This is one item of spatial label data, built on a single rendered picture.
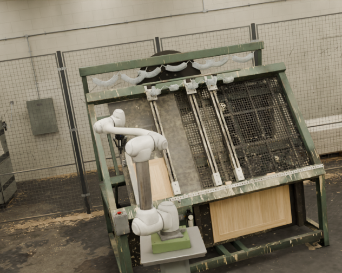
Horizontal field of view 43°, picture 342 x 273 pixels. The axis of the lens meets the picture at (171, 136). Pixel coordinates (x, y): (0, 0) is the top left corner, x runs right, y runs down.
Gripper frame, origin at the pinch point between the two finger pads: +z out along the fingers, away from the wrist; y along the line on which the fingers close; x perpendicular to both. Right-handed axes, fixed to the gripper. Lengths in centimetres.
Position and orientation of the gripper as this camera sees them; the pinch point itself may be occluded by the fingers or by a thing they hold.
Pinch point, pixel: (120, 149)
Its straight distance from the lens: 388.5
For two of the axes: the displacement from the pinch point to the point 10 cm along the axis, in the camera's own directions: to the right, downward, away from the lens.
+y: -9.6, 1.4, -2.5
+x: 2.8, 5.7, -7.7
